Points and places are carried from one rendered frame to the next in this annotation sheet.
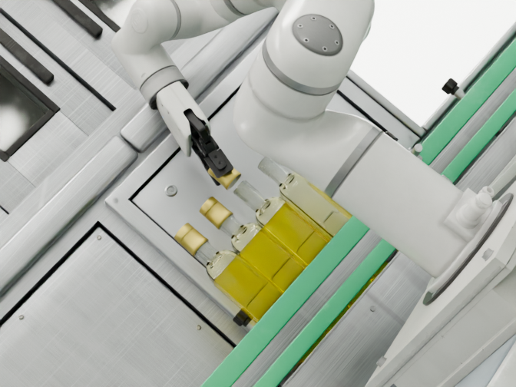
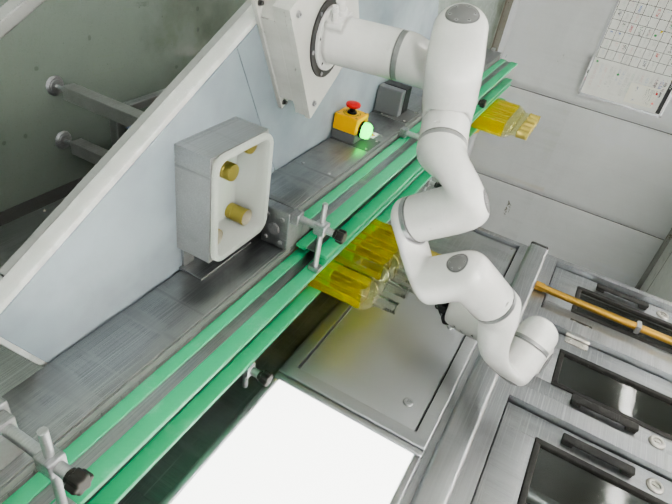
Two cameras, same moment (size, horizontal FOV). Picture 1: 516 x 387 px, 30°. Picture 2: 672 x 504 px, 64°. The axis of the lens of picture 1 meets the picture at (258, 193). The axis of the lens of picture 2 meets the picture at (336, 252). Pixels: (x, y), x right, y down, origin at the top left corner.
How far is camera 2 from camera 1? 1.64 m
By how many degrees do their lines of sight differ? 71
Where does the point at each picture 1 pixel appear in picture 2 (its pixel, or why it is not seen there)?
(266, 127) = not seen: hidden behind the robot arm
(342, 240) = (353, 202)
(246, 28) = (451, 444)
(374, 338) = (325, 165)
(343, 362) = (339, 159)
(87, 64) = (555, 408)
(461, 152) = (266, 286)
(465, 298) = not seen: outside the picture
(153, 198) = not seen: hidden behind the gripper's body
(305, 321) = (363, 178)
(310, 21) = (470, 17)
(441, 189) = (356, 24)
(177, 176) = (450, 334)
